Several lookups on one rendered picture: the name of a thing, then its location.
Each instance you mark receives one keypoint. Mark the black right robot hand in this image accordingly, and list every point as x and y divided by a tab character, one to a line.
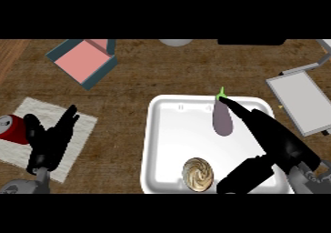
280	142

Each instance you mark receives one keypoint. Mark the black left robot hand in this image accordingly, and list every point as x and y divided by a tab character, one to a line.
50	142

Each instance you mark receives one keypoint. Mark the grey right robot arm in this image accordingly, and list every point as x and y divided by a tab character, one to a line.
312	179

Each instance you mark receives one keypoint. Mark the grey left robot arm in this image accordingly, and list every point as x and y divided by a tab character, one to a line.
27	183

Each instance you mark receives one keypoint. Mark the grey tiered shelf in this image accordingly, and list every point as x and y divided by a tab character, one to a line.
305	100

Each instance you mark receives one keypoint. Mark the white square tray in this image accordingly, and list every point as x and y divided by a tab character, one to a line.
191	133

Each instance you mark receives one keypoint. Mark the beige frosted cupcake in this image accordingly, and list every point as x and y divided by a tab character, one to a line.
199	175

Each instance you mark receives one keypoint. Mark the white cloth placemat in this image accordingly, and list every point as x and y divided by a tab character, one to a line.
61	136

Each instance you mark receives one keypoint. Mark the red soda can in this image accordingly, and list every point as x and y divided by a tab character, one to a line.
11	129

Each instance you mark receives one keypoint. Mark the purple eggplant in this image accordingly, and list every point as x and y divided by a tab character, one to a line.
222	118

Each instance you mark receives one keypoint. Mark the teal and pink box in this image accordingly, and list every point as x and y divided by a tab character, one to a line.
83	62

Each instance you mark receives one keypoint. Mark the pale grey round object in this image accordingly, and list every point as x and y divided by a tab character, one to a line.
175	42

